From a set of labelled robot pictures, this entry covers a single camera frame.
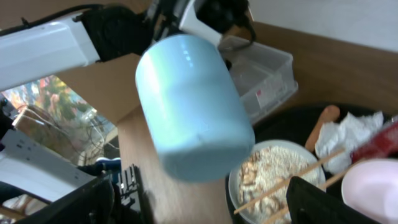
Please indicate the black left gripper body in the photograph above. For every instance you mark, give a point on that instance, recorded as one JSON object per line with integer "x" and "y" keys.
{"x": 208, "y": 19}

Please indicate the white napkin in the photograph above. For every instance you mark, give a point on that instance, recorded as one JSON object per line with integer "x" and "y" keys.
{"x": 349, "y": 134}

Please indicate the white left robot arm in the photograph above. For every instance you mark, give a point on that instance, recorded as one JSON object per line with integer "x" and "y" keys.
{"x": 90, "y": 33}

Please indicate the clear plastic bin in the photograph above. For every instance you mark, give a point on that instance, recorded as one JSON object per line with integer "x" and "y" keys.
{"x": 263, "y": 77}

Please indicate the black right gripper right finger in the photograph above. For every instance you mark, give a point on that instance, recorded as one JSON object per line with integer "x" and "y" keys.
{"x": 308, "y": 204}

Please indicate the grey plate with food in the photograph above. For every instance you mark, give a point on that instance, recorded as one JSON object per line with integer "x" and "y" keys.
{"x": 270, "y": 163}

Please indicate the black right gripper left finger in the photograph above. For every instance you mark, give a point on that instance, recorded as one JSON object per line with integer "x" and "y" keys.
{"x": 90, "y": 203}

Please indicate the wooden chopstick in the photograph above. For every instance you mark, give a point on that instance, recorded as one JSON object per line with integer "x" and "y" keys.
{"x": 287, "y": 181}
{"x": 322, "y": 187}

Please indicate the light blue cup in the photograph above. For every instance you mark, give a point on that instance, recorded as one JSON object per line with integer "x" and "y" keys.
{"x": 192, "y": 108}

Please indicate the orange carrot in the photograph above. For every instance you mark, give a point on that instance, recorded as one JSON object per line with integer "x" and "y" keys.
{"x": 330, "y": 114}

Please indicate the red snack wrapper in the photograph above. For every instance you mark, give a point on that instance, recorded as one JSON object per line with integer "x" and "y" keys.
{"x": 381, "y": 145}

